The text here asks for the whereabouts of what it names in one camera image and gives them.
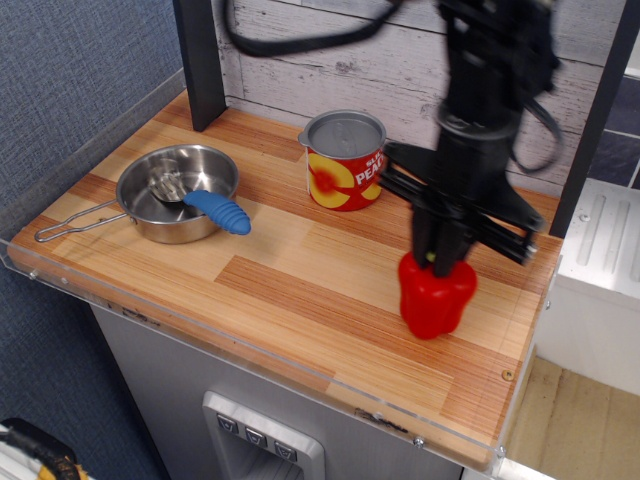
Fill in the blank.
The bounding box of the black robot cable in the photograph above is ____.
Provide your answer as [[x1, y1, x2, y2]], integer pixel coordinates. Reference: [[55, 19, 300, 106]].
[[221, 0, 564, 175]]

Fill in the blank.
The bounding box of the red yellow peaches can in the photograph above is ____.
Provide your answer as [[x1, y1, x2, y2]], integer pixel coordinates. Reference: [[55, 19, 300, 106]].
[[298, 110, 386, 211]]

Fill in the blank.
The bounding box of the red toy bell pepper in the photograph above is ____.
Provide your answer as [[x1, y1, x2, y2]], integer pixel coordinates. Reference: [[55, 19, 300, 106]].
[[398, 253, 478, 340]]

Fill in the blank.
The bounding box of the black yellow object bottom left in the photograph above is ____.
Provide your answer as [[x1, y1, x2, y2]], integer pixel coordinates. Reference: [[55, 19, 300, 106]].
[[1, 418, 90, 480]]

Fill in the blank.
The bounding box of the silver water dispenser panel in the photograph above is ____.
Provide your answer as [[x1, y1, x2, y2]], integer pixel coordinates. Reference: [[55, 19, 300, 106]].
[[202, 391, 326, 479]]

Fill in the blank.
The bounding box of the gray toy fridge cabinet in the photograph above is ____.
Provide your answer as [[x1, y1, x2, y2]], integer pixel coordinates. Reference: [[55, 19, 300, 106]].
[[93, 307, 463, 479]]

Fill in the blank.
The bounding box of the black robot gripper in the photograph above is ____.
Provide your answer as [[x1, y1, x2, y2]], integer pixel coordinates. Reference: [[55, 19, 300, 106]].
[[379, 107, 544, 278]]

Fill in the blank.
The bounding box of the blue handled metal spatula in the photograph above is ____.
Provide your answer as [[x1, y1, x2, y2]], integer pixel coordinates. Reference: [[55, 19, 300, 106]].
[[148, 172, 252, 235]]

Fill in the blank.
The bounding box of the white toy sink counter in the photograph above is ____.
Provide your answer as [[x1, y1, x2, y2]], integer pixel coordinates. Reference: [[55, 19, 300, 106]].
[[534, 179, 639, 394]]

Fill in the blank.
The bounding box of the left dark gray post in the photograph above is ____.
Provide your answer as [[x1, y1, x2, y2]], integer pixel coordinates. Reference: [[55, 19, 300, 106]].
[[173, 0, 227, 132]]

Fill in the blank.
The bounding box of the right dark gray post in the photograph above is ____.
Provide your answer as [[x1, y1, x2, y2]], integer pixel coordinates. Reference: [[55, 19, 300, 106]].
[[549, 0, 639, 238]]

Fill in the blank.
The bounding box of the dark gray post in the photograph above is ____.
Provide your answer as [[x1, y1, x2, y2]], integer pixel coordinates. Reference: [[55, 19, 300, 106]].
[[173, 0, 227, 132], [549, 0, 639, 238]]

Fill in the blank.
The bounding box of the stainless steel pan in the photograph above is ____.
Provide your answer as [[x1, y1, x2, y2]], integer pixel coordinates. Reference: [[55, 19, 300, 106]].
[[34, 144, 252, 245]]

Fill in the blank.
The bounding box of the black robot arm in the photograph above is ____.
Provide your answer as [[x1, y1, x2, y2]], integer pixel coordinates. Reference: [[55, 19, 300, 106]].
[[380, 1, 563, 278]]

